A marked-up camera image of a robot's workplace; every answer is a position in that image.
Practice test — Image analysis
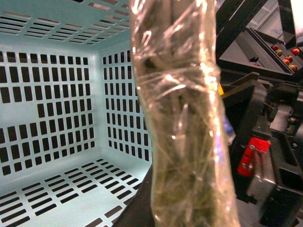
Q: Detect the grey basket handle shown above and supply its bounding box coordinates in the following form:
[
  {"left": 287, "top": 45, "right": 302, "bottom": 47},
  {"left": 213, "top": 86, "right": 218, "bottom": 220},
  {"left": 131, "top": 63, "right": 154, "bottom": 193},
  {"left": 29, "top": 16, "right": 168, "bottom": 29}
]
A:
[{"left": 129, "top": 0, "right": 240, "bottom": 227}]

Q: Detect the light blue plastic basket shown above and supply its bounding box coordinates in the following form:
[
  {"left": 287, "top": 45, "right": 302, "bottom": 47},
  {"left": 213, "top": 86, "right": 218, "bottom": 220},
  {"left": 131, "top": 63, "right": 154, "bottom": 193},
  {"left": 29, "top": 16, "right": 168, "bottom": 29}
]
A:
[{"left": 0, "top": 0, "right": 152, "bottom": 227}]

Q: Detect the red gripper part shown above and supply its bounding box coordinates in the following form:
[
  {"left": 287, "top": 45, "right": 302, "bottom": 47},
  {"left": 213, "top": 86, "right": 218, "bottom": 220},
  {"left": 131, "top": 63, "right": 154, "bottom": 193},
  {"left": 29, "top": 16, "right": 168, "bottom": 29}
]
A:
[{"left": 237, "top": 137, "right": 271, "bottom": 177}]

